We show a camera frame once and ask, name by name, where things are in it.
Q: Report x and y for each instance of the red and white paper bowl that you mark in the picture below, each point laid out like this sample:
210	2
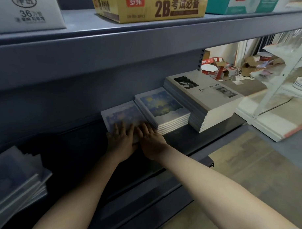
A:
265	56

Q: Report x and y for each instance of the person's left hand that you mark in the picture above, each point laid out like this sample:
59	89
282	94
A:
122	141

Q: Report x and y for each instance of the white cardboard box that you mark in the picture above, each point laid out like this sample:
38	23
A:
24	16

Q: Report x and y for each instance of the red and white carton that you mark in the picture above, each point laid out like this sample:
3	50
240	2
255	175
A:
219	63

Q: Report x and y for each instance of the person's left fingers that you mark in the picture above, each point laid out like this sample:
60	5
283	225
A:
123	128

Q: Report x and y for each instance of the person's right hand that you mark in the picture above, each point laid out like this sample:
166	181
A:
152	145

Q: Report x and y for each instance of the stack of yellow-blue painted notebooks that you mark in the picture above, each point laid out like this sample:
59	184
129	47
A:
160	103

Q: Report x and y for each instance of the stack of pale blue notebooks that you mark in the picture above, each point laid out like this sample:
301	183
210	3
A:
17	177

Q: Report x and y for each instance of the teal and white box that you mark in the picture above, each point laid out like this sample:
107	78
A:
241	2

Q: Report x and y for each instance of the person's right forearm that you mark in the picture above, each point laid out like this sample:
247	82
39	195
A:
217	187

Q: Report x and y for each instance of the person's left forearm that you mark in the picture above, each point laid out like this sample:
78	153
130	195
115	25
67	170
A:
77	197

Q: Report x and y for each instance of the red and white paper bucket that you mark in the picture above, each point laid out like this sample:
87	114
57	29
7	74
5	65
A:
209	70

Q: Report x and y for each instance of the white metal shelf unit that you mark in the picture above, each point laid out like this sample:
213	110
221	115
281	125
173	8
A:
272	123

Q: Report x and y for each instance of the stack of large grey notebooks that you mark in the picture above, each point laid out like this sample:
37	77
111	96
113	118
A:
204	91

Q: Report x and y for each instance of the yellow cardboard box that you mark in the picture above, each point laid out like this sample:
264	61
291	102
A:
149	7

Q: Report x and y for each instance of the grey metal shelf unit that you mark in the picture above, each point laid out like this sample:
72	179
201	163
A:
65	71

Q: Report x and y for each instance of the stack of purple-cover notebooks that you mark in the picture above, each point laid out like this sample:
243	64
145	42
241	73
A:
121	112

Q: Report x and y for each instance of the brown cardboard piece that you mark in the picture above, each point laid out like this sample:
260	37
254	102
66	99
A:
250	64

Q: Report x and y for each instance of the person's right fingers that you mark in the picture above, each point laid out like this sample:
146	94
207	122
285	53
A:
146	130

